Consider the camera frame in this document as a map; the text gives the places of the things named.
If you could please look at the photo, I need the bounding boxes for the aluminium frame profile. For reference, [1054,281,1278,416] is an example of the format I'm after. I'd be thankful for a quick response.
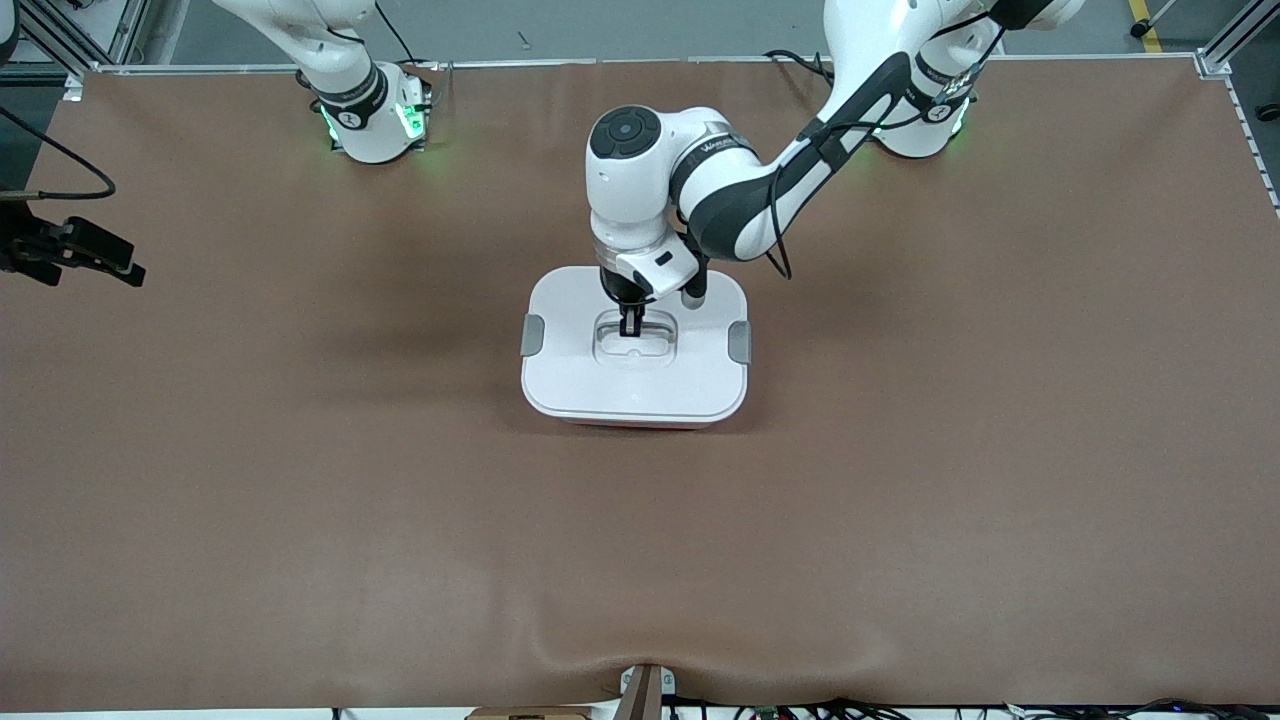
[20,0,153,101]
[1198,0,1280,79]

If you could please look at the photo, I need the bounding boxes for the black right base cable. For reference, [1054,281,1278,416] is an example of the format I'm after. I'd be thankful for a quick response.
[373,0,427,67]

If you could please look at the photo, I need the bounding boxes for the aluminium mounting bracket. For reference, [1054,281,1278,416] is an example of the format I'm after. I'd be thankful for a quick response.
[618,663,677,720]

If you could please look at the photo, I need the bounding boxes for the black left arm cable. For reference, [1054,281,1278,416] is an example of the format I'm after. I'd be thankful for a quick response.
[765,20,1011,282]

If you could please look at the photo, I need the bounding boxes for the brown table mat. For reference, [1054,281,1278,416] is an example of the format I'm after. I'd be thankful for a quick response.
[0,58,1280,713]

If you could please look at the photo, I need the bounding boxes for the black base cable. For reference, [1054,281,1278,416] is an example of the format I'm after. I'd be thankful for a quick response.
[373,0,427,67]
[765,48,839,89]

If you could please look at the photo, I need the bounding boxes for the black floor cable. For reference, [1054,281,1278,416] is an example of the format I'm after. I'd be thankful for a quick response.
[668,697,906,720]
[1000,697,1280,720]

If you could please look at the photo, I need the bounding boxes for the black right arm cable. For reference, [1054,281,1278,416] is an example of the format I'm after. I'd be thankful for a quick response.
[0,105,117,202]

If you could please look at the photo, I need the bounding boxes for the clear lid handle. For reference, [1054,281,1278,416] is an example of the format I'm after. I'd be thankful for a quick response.
[592,310,681,370]

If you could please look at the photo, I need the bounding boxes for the black left base cable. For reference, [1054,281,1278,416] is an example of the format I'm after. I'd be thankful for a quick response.
[765,48,839,89]

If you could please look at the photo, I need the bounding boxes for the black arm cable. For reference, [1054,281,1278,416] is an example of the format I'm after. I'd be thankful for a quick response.
[0,105,117,202]
[765,20,1011,282]

